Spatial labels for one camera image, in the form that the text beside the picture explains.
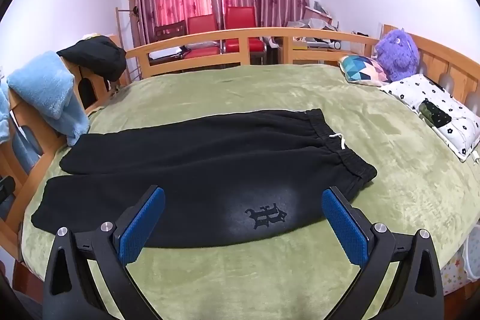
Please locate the white flower print pillow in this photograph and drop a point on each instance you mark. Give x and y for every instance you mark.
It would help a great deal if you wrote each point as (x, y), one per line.
(412, 91)

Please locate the green fleece blanket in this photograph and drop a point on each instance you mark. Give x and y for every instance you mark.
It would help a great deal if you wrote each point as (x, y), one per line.
(262, 91)

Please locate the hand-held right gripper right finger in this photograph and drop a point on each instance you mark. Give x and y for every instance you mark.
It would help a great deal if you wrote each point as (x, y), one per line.
(343, 222)

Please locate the dark green cloth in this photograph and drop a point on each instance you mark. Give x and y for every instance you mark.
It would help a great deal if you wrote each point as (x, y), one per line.
(435, 113)

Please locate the red chair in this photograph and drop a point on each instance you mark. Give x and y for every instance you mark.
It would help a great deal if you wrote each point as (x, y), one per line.
(202, 24)
(240, 18)

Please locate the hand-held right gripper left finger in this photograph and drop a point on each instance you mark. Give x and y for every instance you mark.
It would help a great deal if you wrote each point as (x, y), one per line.
(144, 220)

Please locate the white charger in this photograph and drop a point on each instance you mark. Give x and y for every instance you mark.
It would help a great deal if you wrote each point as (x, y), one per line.
(476, 157)

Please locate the wooden coat rack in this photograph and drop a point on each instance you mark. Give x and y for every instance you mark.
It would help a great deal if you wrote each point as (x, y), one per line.
(119, 31)

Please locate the white plastic basket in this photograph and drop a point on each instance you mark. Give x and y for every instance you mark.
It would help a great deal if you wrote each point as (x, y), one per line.
(473, 260)

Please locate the purple plush toy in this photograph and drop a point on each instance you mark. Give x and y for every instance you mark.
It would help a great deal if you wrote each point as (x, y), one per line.
(399, 54)

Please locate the dark brown chair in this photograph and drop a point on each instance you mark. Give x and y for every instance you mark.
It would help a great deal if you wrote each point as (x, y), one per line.
(168, 29)

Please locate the black garment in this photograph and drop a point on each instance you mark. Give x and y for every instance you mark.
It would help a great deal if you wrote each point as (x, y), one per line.
(97, 55)

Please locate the pile of desk clutter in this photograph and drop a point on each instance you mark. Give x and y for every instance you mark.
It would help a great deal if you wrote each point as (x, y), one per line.
(318, 20)

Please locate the light blue fleece towel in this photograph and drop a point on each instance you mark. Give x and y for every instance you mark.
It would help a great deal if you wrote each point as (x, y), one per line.
(41, 87)

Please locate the black pants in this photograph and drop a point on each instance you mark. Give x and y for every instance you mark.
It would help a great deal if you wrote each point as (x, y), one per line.
(206, 162)

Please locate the geometric print pillow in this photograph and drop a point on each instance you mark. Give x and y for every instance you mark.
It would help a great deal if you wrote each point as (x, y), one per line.
(362, 70)

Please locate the wooden bed frame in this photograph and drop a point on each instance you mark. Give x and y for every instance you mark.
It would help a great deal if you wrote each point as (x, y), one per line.
(243, 33)

